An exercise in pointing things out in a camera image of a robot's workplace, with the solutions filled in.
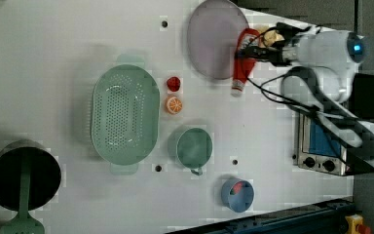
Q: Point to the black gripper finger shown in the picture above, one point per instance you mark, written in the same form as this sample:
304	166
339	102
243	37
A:
252	53
283	27

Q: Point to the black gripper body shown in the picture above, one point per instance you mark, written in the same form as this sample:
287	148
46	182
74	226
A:
278	48

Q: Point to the red plush ketchup bottle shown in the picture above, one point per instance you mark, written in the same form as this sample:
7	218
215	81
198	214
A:
242	65

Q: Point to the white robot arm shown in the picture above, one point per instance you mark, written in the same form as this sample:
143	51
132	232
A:
322	68

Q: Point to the lavender round plate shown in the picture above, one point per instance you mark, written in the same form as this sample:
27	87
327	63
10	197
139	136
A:
212	34

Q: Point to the yellow plush pasta toy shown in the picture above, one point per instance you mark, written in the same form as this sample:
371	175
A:
268	37

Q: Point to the red plush strawberry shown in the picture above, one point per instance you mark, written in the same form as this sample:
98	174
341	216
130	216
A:
173	84

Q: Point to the orange slice toy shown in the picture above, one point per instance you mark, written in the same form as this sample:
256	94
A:
173	105

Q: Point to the silver toaster oven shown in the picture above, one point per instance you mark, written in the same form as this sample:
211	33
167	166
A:
317	151

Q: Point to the red toy inside blue cup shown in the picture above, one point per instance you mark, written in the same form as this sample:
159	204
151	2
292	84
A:
237	187

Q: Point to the blue cup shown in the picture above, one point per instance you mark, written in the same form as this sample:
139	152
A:
240	202

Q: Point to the green oval colander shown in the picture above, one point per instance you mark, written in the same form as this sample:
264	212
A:
125	115

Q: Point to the black metal pot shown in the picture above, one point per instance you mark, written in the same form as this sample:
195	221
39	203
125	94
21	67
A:
45	176

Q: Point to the green slotted spatula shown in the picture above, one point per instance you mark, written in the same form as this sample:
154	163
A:
23	222

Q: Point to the green cup with handle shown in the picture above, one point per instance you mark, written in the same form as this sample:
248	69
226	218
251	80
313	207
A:
193	149

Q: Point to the blue metal rail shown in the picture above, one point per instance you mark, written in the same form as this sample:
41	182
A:
319	218

